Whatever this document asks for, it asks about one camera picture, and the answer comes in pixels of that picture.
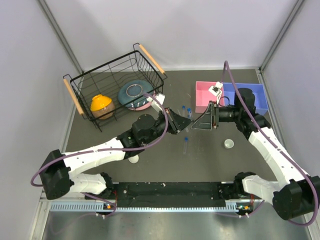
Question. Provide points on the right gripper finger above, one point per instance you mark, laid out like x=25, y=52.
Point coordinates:
x=202, y=124
x=205, y=114

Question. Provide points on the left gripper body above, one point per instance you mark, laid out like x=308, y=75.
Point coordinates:
x=171, y=126

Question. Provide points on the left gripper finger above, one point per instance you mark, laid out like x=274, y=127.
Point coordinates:
x=179, y=119
x=179, y=127

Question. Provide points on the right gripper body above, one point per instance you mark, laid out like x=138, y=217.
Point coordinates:
x=215, y=115

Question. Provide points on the blue capped tube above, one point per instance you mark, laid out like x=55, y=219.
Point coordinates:
x=185, y=145
x=190, y=115
x=184, y=113

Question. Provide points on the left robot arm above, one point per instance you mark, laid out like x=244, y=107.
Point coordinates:
x=63, y=173

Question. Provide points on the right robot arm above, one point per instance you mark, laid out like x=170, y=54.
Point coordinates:
x=295, y=193

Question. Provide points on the pink plastic bin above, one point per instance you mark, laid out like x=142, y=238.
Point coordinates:
x=203, y=96

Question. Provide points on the small white cup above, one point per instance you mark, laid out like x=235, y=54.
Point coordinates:
x=229, y=143

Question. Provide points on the pink ceramic plate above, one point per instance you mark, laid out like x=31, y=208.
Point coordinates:
x=136, y=101

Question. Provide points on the blue plastic bin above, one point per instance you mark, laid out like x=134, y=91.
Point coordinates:
x=252, y=94

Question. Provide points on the white round lid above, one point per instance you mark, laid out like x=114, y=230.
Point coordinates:
x=133, y=159

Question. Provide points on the blue ceramic plate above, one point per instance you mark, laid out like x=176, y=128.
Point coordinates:
x=133, y=85

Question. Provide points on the yellow and brown bowl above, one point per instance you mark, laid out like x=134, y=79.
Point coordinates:
x=102, y=107

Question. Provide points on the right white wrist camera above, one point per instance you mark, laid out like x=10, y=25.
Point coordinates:
x=217, y=90

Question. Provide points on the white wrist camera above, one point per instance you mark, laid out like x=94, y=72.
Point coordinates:
x=217, y=90
x=156, y=101

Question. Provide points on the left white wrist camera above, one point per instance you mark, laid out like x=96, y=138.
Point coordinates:
x=156, y=101

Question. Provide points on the black wire dish basket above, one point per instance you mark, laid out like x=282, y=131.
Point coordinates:
x=108, y=78

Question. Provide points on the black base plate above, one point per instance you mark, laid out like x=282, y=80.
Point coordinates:
x=172, y=194

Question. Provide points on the grey slotted cable duct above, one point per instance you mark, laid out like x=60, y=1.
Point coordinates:
x=230, y=207

